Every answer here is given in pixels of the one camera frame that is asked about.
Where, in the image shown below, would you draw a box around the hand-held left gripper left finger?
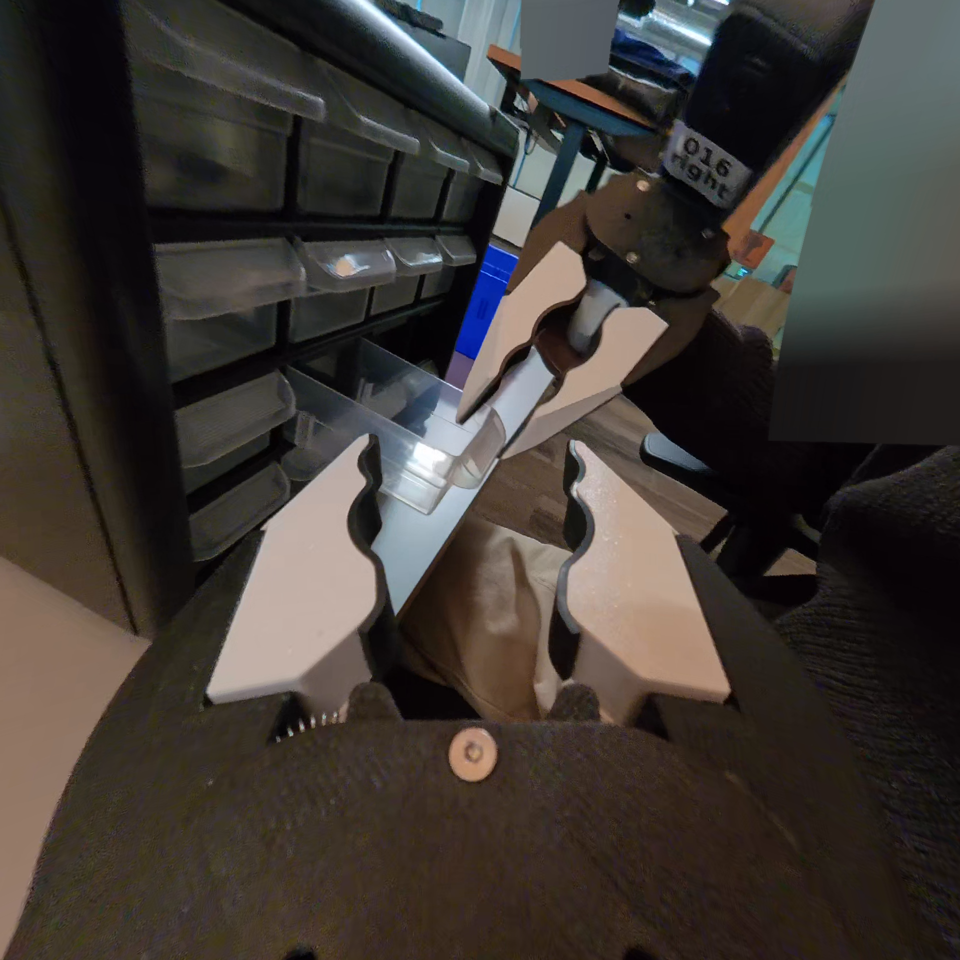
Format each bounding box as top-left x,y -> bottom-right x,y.
206,433 -> 393,714

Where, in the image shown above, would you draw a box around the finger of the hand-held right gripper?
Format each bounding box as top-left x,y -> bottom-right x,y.
501,302 -> 670,460
454,241 -> 591,424

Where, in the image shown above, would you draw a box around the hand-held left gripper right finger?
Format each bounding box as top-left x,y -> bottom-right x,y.
555,441 -> 731,727

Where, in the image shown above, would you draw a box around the long clear plastic drawer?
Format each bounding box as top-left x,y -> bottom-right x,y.
285,337 -> 507,515

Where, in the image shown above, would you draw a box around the black drawer cabinet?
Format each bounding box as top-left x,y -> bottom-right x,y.
0,0 -> 522,639

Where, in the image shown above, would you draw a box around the person's right forearm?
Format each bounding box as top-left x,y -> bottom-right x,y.
626,303 -> 777,481

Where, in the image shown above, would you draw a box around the pale grey desk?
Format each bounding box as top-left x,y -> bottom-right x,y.
0,480 -> 492,931

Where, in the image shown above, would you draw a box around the blue plastic bin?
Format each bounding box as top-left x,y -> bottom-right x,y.
453,243 -> 522,361

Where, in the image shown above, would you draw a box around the white cabinet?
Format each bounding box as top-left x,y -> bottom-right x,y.
495,183 -> 545,245

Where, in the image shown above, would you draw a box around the black office chair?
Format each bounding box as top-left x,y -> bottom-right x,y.
639,431 -> 822,601

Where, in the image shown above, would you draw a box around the cardboard box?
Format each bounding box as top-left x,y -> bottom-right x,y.
716,277 -> 789,331

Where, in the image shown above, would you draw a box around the orange edged wooden table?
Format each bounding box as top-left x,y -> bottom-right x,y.
723,75 -> 849,241

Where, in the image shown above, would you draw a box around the person's beige trousers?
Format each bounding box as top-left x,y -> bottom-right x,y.
397,513 -> 575,725

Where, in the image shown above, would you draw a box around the wooden table with blue legs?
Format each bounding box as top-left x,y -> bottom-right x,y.
486,43 -> 702,230

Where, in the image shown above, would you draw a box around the dark blue bag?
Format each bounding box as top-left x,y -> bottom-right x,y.
607,30 -> 714,121

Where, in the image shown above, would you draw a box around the person's dark sweater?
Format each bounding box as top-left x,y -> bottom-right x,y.
772,446 -> 960,960

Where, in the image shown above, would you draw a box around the bank of clear cabinet drawers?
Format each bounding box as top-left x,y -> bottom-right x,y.
123,0 -> 504,564

